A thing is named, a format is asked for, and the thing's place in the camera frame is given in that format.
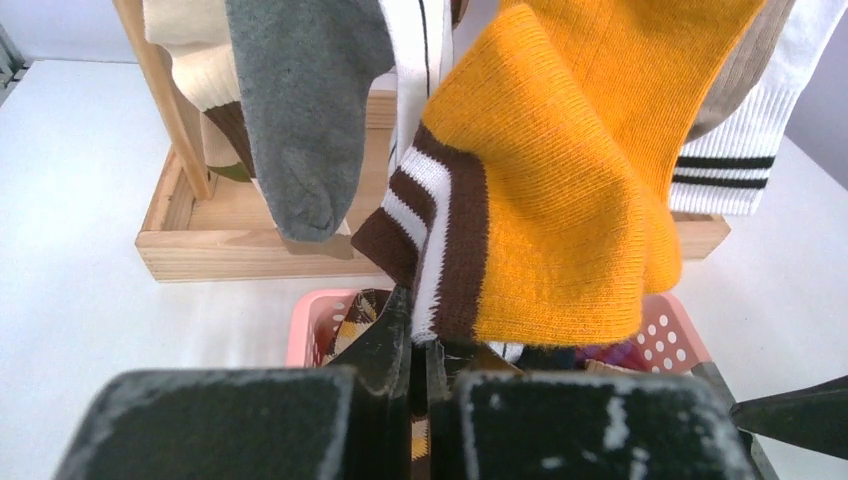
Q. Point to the brown argyle sock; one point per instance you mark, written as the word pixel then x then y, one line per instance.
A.
pixel 365 309

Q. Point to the beige brown green striped sock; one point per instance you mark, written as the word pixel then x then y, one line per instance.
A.
pixel 196 36

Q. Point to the grey sock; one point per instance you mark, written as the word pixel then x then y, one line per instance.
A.
pixel 305 69

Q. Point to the pink perforated plastic basket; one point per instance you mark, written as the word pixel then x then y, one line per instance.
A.
pixel 667 341

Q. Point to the mustard yellow sock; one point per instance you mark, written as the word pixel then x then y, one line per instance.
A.
pixel 532 204

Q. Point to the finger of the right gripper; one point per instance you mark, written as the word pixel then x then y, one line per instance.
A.
pixel 814 418

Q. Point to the wooden hanger rack frame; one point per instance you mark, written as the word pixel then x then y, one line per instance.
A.
pixel 203 227

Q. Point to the white black striped sock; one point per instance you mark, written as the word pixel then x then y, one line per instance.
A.
pixel 725 172

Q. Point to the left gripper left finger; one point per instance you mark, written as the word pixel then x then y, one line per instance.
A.
pixel 349 419

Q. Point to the tan sock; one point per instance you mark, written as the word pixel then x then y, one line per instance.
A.
pixel 743 68

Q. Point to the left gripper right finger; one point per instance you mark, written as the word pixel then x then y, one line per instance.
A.
pixel 488 421

